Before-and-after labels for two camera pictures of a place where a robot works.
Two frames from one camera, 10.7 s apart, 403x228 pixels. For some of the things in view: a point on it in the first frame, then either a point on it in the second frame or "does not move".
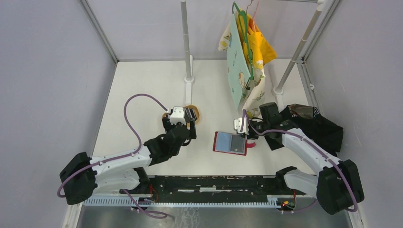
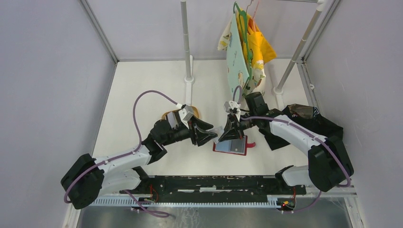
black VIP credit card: x=237 y=144 does not move
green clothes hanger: x=243 y=18 does not move
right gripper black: x=250 y=136 to x=231 y=130
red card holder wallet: x=231 y=143 does not move
